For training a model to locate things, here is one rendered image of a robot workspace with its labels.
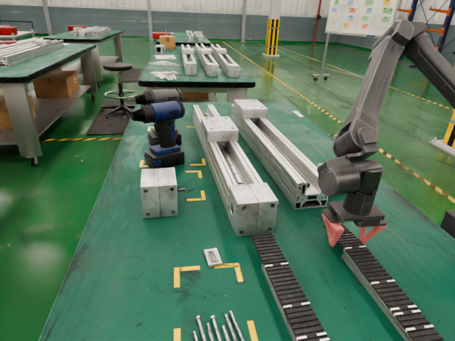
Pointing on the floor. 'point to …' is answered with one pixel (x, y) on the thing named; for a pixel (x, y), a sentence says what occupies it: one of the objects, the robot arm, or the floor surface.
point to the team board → (358, 22)
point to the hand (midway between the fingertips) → (347, 241)
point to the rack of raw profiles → (428, 21)
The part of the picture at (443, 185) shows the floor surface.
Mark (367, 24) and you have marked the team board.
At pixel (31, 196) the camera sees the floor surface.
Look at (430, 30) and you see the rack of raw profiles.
